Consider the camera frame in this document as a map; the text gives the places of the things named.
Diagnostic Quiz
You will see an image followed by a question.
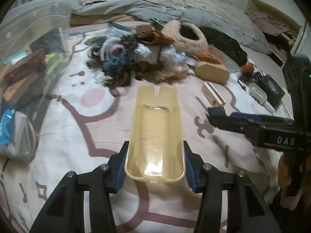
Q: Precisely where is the clear plastic storage bin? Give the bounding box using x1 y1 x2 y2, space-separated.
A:
1 0 75 162

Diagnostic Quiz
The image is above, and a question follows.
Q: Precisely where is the translucent yellow plastic case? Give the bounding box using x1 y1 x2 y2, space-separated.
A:
124 85 186 183

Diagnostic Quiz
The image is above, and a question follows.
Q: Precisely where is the grey blue quilt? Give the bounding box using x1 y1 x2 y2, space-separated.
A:
71 0 270 54

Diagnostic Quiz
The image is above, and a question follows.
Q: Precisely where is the black stitched garment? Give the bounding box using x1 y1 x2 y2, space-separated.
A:
199 26 248 66

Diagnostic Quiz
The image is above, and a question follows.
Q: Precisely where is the white plastic scoop holder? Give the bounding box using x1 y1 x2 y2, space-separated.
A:
248 83 275 115

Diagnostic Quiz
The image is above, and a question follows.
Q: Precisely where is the beige fluffy slipper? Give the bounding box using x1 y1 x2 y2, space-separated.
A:
161 20 208 56

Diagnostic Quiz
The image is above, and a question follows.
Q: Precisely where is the black mouse box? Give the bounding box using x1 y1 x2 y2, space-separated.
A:
256 75 285 109

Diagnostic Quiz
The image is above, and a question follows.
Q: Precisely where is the orange leather pouch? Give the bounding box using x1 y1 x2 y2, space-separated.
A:
239 63 254 74

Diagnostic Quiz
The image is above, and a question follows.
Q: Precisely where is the dark tangled yarn pile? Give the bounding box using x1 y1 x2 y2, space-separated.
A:
85 34 142 90

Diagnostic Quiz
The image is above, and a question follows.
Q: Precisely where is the brown leather strap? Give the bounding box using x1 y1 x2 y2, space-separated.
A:
135 25 175 45

